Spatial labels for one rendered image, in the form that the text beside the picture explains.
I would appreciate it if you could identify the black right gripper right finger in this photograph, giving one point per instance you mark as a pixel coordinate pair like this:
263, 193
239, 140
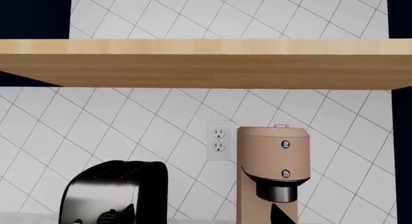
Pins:
279, 215

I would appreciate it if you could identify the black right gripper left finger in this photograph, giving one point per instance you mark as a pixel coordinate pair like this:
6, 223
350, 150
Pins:
128, 215

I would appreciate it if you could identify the black toaster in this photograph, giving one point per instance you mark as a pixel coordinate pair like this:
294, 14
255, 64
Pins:
112, 192

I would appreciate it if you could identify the tan coffee machine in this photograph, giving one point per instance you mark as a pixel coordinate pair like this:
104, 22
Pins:
273, 166

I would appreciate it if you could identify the light wooden shelf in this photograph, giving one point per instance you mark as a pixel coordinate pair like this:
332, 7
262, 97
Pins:
206, 64

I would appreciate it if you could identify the white wall power outlet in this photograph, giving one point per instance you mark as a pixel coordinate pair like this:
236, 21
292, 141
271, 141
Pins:
218, 140

